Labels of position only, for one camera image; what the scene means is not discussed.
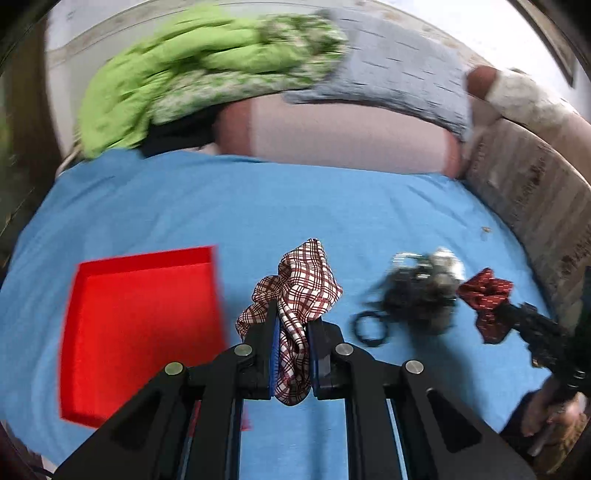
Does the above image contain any red white plaid scrunchie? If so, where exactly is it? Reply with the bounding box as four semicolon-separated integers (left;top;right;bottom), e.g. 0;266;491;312
235;238;342;406

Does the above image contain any dark red dotted scrunchie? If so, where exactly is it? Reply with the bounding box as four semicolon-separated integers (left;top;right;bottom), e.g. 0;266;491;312
457;268;513;344

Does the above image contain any pink bolster pillow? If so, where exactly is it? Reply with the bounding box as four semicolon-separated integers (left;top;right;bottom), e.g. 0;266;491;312
214;95;462;178

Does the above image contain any striped brown floral cushion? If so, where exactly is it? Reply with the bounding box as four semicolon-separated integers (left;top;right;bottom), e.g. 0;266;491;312
466;119;590;328

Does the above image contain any white wrapped bolster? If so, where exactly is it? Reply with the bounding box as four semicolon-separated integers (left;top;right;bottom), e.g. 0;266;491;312
467;65;581;134

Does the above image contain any red plastic tray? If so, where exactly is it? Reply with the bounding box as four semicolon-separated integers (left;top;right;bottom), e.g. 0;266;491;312
59;246;228;428

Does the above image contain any right hand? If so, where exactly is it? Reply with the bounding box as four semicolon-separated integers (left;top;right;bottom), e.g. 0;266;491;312
521;376;588;437

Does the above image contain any grey organza scrunchie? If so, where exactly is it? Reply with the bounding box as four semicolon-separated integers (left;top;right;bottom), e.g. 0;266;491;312
360;247;466;346

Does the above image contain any black hair tie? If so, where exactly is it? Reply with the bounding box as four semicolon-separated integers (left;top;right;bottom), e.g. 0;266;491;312
352;309;390;348

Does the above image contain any blue bed sheet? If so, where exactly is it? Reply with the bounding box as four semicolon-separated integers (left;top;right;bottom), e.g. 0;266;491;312
1;150;549;479

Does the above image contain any grey quilted pillow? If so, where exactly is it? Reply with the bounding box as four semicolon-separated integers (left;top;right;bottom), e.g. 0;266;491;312
283;8;472;142

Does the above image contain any green quilted blanket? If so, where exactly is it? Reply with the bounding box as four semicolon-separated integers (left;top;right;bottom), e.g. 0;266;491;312
78;4;349;159

